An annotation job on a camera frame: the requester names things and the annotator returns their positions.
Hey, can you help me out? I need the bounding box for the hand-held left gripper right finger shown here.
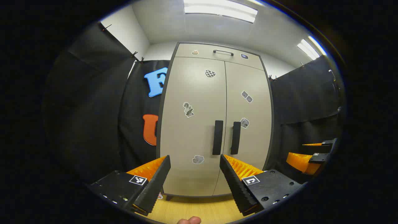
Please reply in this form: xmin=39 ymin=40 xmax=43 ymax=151
xmin=220 ymin=154 xmax=303 ymax=217

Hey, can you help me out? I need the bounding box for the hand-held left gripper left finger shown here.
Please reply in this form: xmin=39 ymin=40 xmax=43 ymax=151
xmin=87 ymin=155 xmax=171 ymax=217

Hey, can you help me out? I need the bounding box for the beige shoe cabinet door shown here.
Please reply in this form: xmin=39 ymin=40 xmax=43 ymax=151
xmin=159 ymin=57 xmax=227 ymax=197
xmin=213 ymin=61 xmax=273 ymax=196

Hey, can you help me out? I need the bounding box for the beige double-door shoe cabinet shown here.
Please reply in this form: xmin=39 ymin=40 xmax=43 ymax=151
xmin=155 ymin=42 xmax=275 ymax=199

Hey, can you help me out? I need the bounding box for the black backdrop cloth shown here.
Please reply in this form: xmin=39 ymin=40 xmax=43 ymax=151
xmin=44 ymin=22 xmax=170 ymax=184
xmin=266 ymin=55 xmax=345 ymax=184

